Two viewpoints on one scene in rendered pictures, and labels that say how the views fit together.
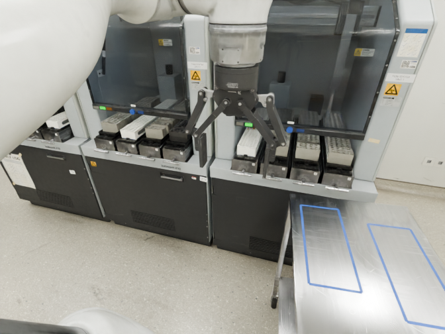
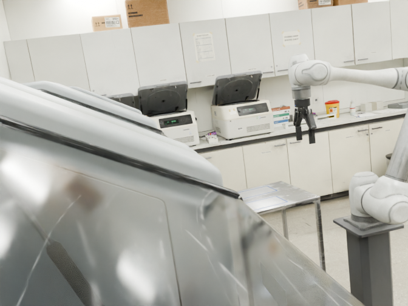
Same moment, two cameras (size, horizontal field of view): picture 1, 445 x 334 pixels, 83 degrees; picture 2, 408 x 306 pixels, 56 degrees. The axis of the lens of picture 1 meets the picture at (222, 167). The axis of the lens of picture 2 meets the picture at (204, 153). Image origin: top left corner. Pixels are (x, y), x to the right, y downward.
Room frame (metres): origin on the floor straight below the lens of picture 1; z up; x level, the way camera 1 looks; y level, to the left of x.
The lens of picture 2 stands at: (1.77, 1.41, 1.55)
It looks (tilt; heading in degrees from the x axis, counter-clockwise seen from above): 10 degrees down; 243
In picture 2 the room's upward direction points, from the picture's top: 8 degrees counter-clockwise
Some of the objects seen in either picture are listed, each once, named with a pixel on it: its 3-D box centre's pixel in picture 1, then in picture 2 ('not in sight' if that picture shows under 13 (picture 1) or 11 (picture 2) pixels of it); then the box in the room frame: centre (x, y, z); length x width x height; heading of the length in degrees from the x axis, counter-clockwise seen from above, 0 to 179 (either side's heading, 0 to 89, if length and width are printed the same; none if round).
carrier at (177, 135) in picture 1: (179, 136); not in sight; (1.31, 0.25, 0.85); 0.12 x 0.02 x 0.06; 74
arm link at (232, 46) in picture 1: (237, 44); (301, 93); (0.45, -0.02, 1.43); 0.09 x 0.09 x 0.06
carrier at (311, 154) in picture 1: (307, 153); not in sight; (1.11, -0.43, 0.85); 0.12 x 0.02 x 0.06; 73
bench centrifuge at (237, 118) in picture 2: not in sight; (239, 104); (-0.70, -2.29, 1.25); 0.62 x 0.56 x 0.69; 73
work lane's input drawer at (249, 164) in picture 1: (255, 138); not in sight; (1.42, -0.20, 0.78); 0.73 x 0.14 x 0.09; 164
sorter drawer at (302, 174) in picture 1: (305, 145); not in sight; (1.33, -0.50, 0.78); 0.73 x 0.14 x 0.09; 164
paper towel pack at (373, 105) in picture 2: not in sight; (371, 105); (-2.51, -1.97, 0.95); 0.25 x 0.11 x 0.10; 160
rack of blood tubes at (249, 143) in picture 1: (251, 140); not in sight; (1.29, -0.16, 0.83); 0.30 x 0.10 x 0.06; 164
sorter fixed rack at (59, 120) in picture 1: (70, 116); not in sight; (1.64, 1.05, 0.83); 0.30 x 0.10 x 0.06; 164
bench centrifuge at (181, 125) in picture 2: not in sight; (166, 115); (0.12, -2.53, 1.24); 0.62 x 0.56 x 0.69; 74
